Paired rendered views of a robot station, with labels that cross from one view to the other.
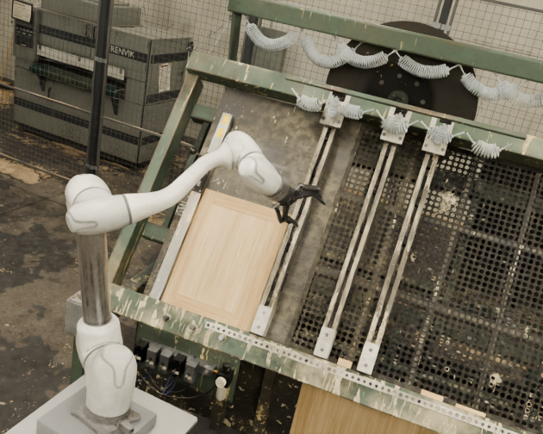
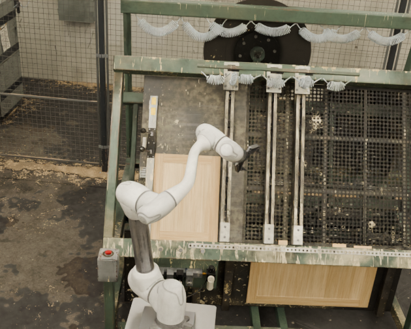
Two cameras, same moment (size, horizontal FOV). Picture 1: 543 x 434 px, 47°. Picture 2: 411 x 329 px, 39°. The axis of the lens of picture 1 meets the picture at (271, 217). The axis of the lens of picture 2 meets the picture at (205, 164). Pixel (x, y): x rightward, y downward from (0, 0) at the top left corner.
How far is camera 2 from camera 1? 1.38 m
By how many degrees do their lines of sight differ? 17
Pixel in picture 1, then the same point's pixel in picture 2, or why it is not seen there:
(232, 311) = (201, 231)
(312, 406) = (259, 273)
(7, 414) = not seen: outside the picture
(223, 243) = not seen: hidden behind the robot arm
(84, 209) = (151, 209)
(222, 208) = (171, 164)
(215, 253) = not seen: hidden behind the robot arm
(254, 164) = (231, 147)
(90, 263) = (143, 236)
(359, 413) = (291, 268)
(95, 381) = (166, 305)
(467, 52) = (300, 15)
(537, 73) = (347, 20)
